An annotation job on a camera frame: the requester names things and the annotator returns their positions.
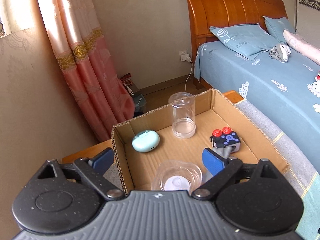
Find white wall charger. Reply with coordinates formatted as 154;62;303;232
179;50;191;63

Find open cardboard box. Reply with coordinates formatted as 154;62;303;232
112;89;289;194

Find red bag behind curtain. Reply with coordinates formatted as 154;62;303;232
119;73;147;113

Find wooden bed headboard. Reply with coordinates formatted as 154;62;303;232
187;0;287;60

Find pink patterned curtain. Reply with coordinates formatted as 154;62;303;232
1;0;134;141

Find grey checked bench mat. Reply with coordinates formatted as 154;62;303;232
102;99;320;240

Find blue floral pillow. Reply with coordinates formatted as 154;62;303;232
209;23;278;60

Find white charger cable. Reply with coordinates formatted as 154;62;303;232
184;59;195;98

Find clear plastic jar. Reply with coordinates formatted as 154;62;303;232
169;92;196;139

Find crumpled grey cloth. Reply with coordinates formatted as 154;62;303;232
268;43;291;63

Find blue floral bedsheet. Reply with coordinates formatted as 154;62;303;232
194;41;319;170

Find mint green earbud case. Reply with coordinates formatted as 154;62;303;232
132;130;160;153

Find black fidget cube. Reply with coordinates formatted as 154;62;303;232
210;127;241;153

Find clear square plastic container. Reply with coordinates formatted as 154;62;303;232
151;160;202;195

